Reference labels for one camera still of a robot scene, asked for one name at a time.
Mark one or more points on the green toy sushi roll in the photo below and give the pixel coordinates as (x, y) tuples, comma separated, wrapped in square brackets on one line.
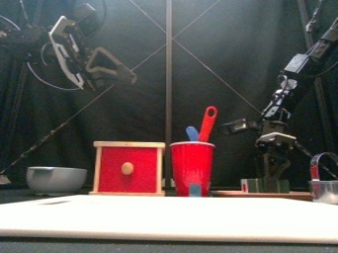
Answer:
[(253, 185)]

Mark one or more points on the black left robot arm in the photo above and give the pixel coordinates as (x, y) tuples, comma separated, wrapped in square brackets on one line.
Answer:
[(21, 39)]

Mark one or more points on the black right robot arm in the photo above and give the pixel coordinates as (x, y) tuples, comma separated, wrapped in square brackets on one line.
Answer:
[(304, 66)]

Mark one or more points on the brown wooden cutting board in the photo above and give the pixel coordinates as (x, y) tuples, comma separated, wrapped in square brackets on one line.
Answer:
[(246, 195)]

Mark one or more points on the shiny metal measuring cup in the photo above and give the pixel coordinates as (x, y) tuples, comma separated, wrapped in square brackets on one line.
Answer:
[(325, 191)]

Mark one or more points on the red plastic cup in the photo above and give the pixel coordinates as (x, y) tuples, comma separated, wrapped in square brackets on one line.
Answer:
[(193, 166)]

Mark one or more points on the red wooden drawer box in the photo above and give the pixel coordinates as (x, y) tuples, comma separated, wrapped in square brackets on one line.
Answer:
[(128, 168)]

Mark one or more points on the grey bowl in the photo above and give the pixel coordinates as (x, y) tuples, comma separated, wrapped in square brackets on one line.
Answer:
[(55, 179)]

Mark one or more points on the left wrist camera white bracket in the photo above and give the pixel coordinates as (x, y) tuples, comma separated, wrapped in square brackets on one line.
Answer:
[(62, 42)]

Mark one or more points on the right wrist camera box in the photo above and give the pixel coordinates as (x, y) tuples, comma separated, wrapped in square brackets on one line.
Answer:
[(238, 126)]

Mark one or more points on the grey vertical frame pole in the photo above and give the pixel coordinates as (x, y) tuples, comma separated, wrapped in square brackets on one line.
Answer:
[(169, 82)]

